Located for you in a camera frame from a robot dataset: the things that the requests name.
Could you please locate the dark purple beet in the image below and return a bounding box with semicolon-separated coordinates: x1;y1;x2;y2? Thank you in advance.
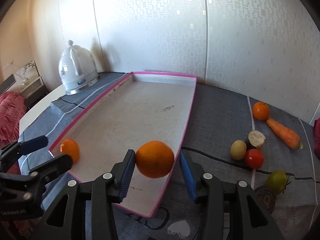
254;186;276;214

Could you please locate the small orange fruit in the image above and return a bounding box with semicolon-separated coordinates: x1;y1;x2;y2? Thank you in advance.
60;139;80;163

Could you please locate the large orange fruit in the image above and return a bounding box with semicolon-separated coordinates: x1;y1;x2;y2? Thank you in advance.
136;140;175;179

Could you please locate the red tomato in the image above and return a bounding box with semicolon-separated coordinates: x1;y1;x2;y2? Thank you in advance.
245;149;264;170

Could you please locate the yellow brown kiwi fruit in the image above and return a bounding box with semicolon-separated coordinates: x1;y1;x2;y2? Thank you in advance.
229;140;247;160

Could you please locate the pale cut eggplant piece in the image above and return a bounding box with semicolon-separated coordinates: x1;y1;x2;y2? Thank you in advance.
245;130;266;151

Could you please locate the orange carrot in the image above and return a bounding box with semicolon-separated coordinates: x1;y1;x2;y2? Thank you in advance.
266;118;303;150

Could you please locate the orange with stem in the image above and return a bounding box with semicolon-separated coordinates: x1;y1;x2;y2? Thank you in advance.
252;101;270;121

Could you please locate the red bed cover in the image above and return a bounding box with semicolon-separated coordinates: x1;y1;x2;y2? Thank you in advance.
0;91;27;148

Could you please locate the bedside cabinet with vase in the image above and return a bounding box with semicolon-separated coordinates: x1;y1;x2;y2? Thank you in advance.
1;60;48;109

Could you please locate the grey patterned tablecloth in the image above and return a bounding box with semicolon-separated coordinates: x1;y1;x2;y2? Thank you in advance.
17;72;320;240

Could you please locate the pink rimmed white tray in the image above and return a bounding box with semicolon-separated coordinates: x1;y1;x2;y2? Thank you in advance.
48;71;198;218

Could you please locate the white electric kettle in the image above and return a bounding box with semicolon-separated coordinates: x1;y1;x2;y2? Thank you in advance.
59;40;99;95

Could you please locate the dark red towel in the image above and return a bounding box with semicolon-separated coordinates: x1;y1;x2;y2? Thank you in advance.
313;118;320;159

